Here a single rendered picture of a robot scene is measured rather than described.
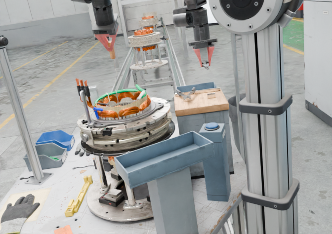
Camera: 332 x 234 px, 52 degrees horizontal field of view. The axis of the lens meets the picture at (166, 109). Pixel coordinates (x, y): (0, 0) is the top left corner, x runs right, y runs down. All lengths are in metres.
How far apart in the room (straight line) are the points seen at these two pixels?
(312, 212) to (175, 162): 1.68
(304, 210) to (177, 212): 1.59
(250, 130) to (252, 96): 0.09
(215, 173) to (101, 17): 0.60
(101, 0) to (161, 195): 0.57
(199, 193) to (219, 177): 0.13
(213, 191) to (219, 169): 0.09
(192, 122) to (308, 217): 1.38
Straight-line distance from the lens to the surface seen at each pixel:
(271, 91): 0.83
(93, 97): 1.22
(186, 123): 1.22
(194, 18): 1.24
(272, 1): 0.72
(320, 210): 2.49
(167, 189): 0.92
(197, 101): 1.26
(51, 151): 1.77
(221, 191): 1.16
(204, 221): 1.11
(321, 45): 3.58
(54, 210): 1.34
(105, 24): 1.05
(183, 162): 0.89
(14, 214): 1.38
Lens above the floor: 1.46
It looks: 19 degrees down
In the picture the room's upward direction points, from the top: 9 degrees counter-clockwise
